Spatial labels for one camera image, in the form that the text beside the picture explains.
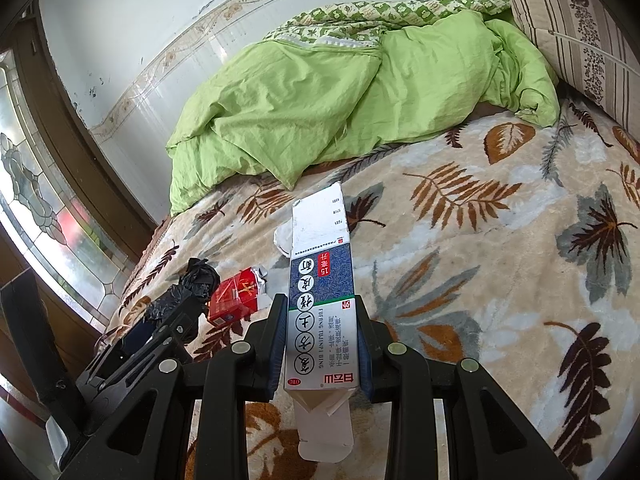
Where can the stained glass window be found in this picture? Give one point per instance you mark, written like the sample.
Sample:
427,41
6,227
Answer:
48,223

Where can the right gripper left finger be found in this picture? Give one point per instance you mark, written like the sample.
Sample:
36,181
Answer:
147,435

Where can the striped beige bolster pillow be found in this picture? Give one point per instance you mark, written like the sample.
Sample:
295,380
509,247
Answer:
587,49

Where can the leaf pattern fleece blanket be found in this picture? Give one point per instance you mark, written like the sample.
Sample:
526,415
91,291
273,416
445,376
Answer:
498,241

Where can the blue white toothpaste box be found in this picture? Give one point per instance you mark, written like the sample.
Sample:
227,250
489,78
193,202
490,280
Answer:
321,370

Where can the red cigarette pack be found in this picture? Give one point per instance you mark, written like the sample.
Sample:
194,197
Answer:
238,297

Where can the black plastic bag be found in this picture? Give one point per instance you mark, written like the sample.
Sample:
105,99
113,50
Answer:
191,294

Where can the green duvet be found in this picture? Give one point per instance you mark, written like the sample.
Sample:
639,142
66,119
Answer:
338,81

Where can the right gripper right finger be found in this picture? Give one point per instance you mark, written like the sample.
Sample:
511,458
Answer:
488,436

